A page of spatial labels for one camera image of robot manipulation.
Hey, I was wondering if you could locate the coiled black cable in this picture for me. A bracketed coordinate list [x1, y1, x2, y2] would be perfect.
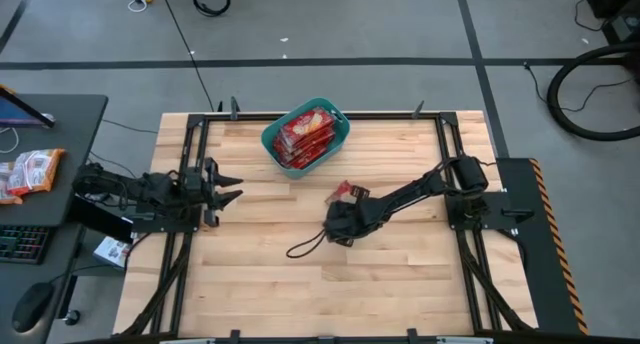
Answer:
[191, 0, 233, 18]

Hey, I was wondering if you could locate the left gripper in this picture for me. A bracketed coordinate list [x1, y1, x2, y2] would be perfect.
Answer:
[179, 156, 245, 229]

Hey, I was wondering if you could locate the black aluminium table frame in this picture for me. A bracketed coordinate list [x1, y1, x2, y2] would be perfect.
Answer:
[117, 95, 539, 344]

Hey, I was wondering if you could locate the black looped cable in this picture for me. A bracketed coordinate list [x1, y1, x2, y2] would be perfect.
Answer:
[285, 227, 332, 260]

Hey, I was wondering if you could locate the orange popcorn multipack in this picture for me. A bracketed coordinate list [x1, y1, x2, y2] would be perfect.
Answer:
[0, 160, 25, 206]
[6, 147, 67, 198]

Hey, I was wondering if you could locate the red popcorn bag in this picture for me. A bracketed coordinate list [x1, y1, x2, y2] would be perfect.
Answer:
[324, 179, 358, 206]
[273, 127, 338, 158]
[275, 142, 338, 172]
[283, 107, 338, 144]

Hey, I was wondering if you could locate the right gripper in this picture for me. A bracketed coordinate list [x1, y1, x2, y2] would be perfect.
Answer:
[322, 184, 386, 249]

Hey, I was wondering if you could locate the white desk cable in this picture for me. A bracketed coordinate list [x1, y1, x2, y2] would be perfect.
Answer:
[0, 125, 21, 156]

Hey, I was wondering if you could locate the black platform with hazard stripes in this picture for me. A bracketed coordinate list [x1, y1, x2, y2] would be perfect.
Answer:
[494, 156, 591, 337]

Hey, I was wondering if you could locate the long black floor cable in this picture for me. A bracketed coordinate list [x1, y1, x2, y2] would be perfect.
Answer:
[158, 0, 217, 113]

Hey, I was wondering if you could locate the black computer keyboard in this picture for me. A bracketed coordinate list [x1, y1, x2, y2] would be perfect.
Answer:
[0, 224, 54, 266]

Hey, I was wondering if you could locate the white printed carton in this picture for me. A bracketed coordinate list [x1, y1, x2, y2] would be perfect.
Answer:
[92, 234, 133, 272]

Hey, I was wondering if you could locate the dark grey office desk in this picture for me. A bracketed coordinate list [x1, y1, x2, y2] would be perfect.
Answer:
[0, 93, 110, 344]

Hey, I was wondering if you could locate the teal plastic basket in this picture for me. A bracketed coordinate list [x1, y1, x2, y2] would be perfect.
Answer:
[259, 96, 352, 181]

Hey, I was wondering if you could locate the thick black hose loop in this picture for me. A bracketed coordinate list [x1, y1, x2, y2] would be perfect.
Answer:
[545, 40, 640, 143]

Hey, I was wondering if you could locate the black floor equipment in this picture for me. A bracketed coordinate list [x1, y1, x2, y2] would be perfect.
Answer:
[586, 0, 640, 46]

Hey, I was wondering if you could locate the tilted computer monitor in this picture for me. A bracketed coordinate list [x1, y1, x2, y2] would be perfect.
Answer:
[0, 83, 57, 131]

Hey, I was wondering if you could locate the thin black floor cable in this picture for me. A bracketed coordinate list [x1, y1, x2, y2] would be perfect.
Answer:
[521, 60, 637, 114]

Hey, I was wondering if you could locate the black computer mouse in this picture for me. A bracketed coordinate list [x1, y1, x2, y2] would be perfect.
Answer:
[10, 281, 56, 334]

